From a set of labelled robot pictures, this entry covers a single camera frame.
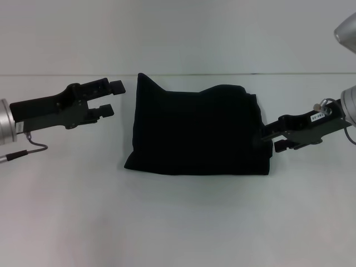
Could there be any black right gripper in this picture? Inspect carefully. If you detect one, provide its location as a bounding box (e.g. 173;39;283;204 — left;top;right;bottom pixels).
260;98;353;153

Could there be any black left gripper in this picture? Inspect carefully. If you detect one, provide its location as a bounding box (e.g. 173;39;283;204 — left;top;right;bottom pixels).
9;78;126;131

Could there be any black t-shirt with FREE! print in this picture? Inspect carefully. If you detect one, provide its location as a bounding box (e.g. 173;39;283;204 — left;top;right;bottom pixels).
123;72;274;176

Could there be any dark left wrist cable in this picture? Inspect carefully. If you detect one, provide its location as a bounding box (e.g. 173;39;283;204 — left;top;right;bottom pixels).
0;130;50;165

